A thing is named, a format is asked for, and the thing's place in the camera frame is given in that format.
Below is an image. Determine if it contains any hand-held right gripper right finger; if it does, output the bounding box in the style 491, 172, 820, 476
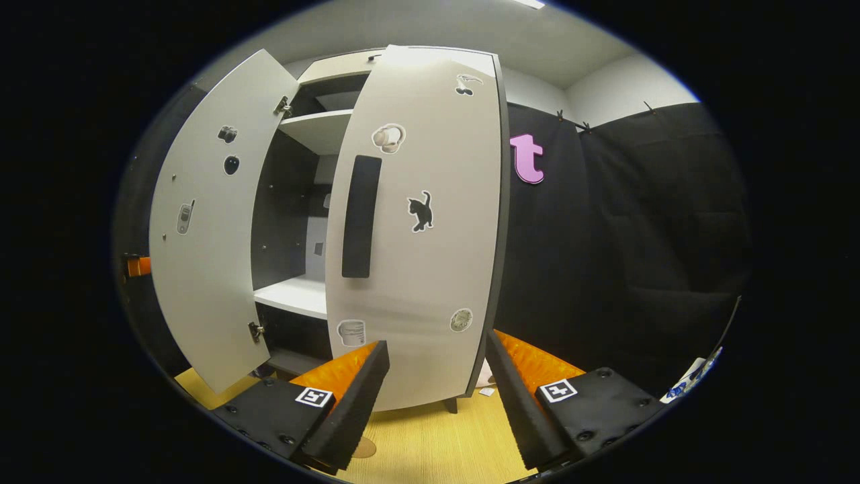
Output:
485, 329, 666, 473

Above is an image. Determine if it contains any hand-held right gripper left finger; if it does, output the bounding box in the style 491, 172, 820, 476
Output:
212, 339, 392, 476

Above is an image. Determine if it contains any white door with camera sticker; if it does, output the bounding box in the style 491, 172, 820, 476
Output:
149, 48, 300, 395

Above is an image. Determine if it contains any white door with headphones sticker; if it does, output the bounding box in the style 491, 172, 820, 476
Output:
325, 45, 503, 412

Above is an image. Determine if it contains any white and grey cabinet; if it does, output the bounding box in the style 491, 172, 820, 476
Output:
252, 46, 511, 414

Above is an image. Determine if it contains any white tray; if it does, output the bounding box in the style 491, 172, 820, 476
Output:
660, 346, 724, 404

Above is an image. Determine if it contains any black backdrop cloth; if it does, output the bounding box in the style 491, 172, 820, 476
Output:
114, 81, 750, 397

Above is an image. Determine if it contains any white cabinet drawer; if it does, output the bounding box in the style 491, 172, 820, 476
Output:
298, 48, 384, 86

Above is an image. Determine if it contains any black door handle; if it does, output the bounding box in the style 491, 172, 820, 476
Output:
341, 155, 382, 279

